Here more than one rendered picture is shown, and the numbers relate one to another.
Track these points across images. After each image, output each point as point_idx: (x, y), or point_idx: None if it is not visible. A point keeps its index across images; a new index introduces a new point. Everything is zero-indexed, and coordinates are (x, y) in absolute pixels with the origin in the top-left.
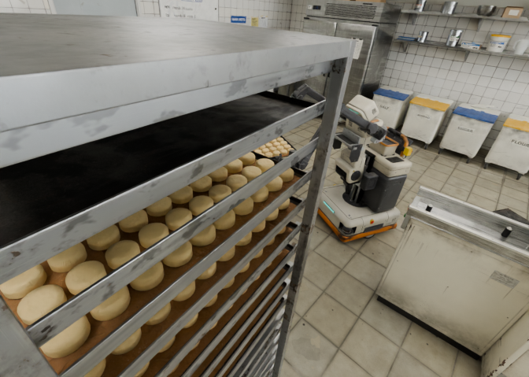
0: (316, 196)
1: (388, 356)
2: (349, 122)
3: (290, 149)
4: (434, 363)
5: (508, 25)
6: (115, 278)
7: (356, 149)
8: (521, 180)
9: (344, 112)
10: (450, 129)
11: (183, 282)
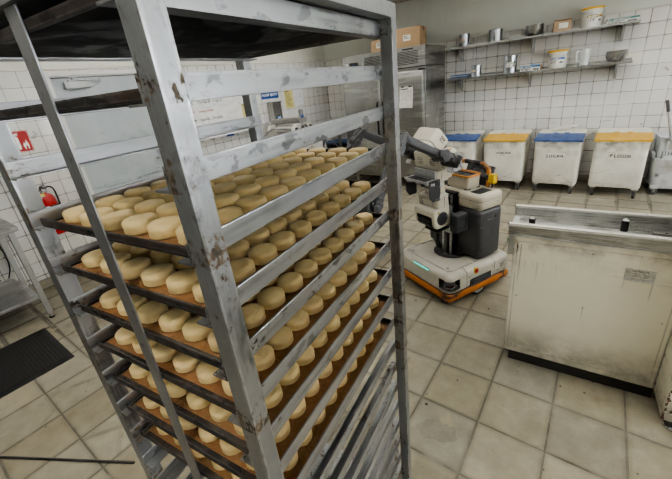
0: (395, 170)
1: (541, 416)
2: (419, 159)
3: None
4: (600, 412)
5: (563, 39)
6: (238, 153)
7: (434, 186)
8: (637, 198)
9: (409, 142)
10: (538, 159)
11: (287, 200)
